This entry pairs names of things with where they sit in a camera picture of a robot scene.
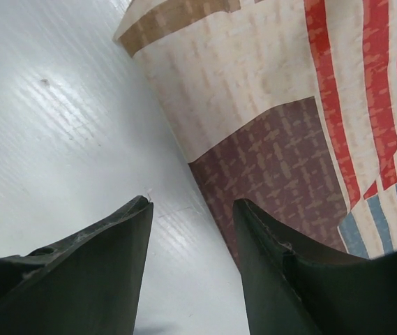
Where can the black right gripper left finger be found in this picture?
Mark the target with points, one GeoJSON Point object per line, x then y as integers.
{"type": "Point", "coordinates": [86, 283]}

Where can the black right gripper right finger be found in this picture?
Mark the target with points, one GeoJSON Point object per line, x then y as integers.
{"type": "Point", "coordinates": [293, 284]}

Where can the striped patchwork placemat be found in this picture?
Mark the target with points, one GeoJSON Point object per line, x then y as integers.
{"type": "Point", "coordinates": [291, 104]}

